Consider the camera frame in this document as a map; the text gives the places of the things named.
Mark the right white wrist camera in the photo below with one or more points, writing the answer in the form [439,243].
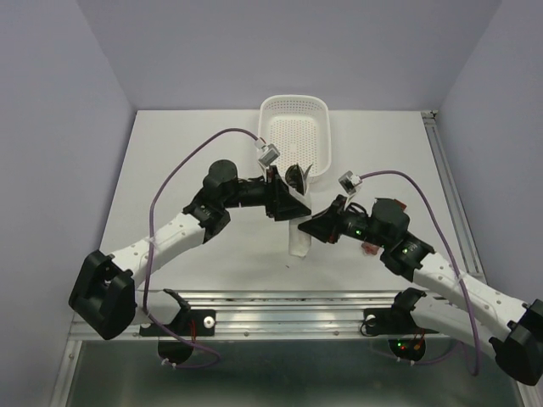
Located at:
[350,182]

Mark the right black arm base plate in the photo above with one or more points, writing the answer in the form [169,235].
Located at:
[407,341]

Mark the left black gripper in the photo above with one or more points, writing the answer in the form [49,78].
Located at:
[278,200]

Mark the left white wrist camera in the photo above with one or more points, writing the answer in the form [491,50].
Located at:
[266,153]

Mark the green handled spoon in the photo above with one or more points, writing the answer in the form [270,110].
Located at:
[294,178]

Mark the red plastic utensil tray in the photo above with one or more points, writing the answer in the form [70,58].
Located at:
[371,249]

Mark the white perforated plastic basket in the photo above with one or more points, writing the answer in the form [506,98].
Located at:
[299,127]

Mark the aluminium front rail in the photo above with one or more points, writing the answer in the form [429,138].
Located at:
[289,315]

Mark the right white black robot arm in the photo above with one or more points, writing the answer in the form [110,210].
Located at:
[506,328]

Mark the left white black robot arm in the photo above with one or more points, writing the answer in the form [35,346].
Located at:
[111,291]

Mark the aluminium right side rail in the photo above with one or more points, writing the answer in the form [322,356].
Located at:
[470,256]

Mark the aluminium rail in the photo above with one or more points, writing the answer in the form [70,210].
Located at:
[289,315]
[470,256]

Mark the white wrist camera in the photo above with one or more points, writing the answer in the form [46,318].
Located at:
[350,182]
[266,153]

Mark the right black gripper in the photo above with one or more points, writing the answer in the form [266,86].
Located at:
[325,225]

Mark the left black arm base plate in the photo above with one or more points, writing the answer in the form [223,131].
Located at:
[191,325]

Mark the white paper napkin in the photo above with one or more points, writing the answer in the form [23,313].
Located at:
[299,243]

